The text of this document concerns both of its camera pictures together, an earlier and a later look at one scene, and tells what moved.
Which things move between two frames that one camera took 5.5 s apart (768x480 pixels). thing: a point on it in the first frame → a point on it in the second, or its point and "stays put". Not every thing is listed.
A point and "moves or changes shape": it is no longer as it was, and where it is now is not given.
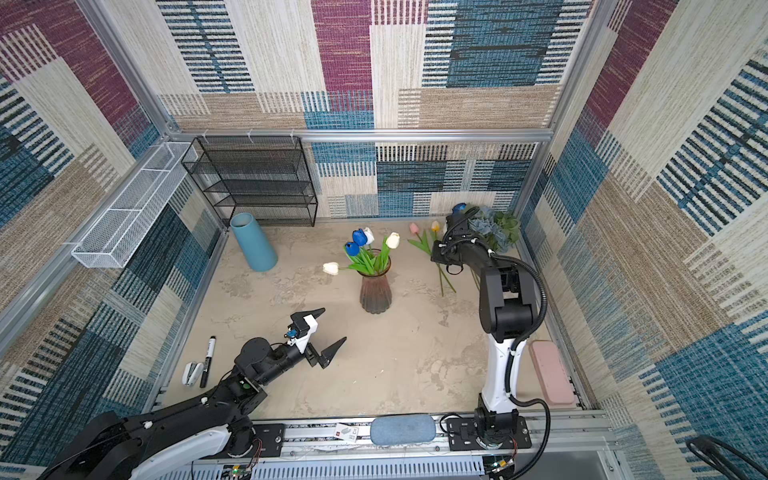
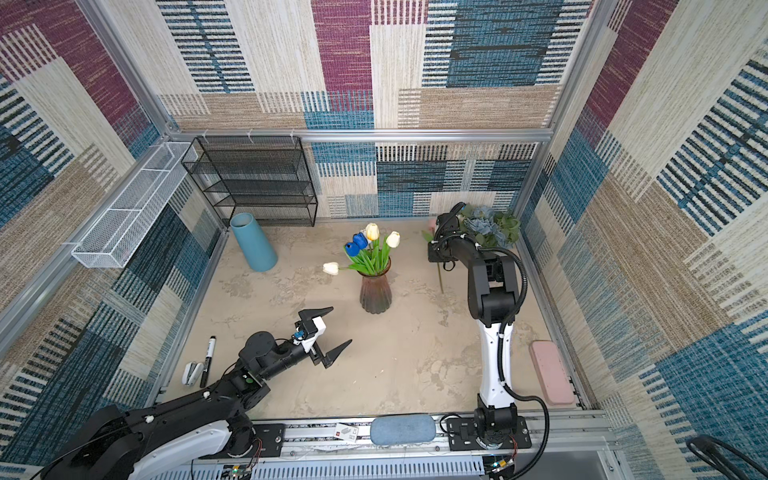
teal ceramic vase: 255,244 stays put
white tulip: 332,268 stays put
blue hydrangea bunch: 498,230 stays put
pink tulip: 423,245 moves or changes shape
